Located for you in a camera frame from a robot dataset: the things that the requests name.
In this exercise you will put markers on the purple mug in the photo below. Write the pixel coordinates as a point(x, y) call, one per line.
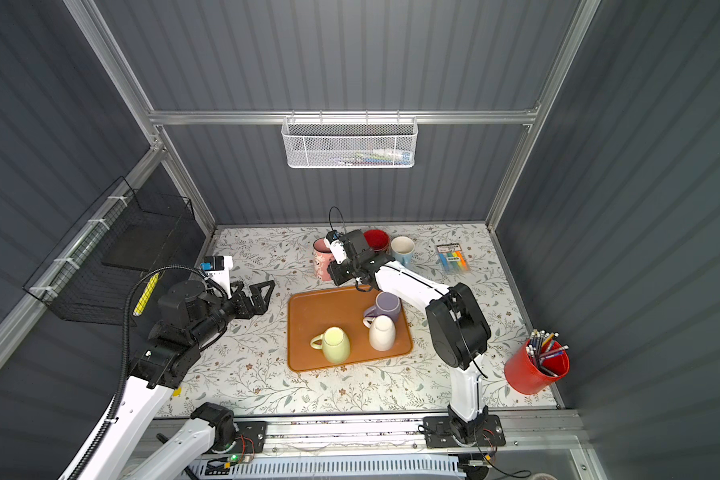
point(385, 304)

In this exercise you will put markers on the black mug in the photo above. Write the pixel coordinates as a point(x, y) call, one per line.
point(378, 240)

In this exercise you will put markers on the black wire wall basket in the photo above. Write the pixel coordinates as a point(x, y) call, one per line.
point(134, 232)

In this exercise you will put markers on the light green mug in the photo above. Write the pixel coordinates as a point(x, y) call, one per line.
point(334, 344)

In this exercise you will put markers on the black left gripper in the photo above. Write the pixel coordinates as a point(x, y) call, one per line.
point(259, 306)

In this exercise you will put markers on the orange wooden tray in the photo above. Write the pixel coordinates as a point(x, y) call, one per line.
point(312, 313)

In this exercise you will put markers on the pink mug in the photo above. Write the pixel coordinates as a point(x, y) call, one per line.
point(322, 258)

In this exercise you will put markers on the white ventilated cable duct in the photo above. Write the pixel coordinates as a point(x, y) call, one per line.
point(411, 466)

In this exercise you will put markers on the yellow marker in basket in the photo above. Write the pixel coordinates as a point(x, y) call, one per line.
point(146, 295)

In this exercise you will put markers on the markers in white basket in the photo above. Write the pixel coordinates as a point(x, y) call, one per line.
point(377, 157)

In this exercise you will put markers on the red pencil cup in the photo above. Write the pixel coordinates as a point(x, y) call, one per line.
point(528, 376)

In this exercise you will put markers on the white mug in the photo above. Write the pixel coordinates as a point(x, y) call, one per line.
point(382, 332)

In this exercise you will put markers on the highlighter marker pack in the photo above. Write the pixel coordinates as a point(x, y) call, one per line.
point(452, 258)

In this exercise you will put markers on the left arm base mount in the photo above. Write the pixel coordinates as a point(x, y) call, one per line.
point(249, 439)

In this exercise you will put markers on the white wire wall basket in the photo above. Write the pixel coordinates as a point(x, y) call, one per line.
point(312, 143)

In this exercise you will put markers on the light blue mug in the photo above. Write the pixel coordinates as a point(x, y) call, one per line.
point(403, 249)

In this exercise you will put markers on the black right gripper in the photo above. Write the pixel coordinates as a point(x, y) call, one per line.
point(334, 268)

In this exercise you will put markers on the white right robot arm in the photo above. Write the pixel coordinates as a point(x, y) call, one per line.
point(458, 328)

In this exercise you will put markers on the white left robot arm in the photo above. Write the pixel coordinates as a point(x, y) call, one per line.
point(109, 446)

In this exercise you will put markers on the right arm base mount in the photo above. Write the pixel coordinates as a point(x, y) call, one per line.
point(450, 431)

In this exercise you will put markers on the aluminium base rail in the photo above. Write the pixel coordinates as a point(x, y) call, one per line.
point(398, 432)

